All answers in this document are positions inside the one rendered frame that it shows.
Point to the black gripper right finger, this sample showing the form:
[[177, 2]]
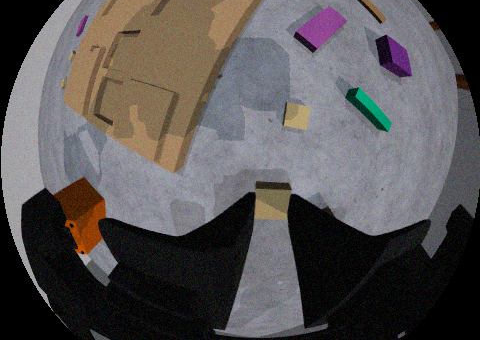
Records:
[[333, 260]]

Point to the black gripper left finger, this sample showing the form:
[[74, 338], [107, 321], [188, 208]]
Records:
[[209, 260]]

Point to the green rectangular block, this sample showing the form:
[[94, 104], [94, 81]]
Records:
[[369, 109]]

